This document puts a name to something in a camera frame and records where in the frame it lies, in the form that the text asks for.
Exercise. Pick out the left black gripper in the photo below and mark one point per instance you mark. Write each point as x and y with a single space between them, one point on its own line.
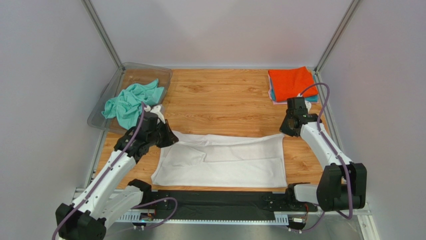
170 139

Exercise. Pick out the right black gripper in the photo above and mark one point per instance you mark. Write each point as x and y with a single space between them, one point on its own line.
289 125

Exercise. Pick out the white t shirt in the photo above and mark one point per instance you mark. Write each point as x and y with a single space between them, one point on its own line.
222 161

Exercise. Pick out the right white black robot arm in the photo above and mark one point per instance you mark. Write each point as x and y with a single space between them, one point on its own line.
343 183

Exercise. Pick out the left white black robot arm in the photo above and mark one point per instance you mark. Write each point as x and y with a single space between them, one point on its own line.
92 213

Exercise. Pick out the folded teal t shirt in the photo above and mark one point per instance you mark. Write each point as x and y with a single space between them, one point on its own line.
309 98

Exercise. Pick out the folded orange t shirt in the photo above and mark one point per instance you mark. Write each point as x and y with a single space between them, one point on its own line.
288 83

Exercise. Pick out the mint green t shirt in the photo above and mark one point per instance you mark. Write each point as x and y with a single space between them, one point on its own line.
127 106

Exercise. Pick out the clear plastic bin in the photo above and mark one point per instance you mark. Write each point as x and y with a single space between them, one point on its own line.
127 74

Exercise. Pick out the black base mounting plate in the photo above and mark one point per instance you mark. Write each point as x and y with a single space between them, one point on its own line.
224 205

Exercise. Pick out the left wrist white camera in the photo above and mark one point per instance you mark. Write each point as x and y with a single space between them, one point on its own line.
158 110

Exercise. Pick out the right aluminium corner post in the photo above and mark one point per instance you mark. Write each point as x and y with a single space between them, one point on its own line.
343 24

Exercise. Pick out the aluminium corner post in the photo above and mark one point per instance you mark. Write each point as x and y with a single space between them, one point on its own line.
97 22
343 24

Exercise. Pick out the aluminium frame rail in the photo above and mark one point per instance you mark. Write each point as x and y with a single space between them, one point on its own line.
296 225

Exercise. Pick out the left aluminium corner post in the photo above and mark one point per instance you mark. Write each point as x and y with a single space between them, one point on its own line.
97 22

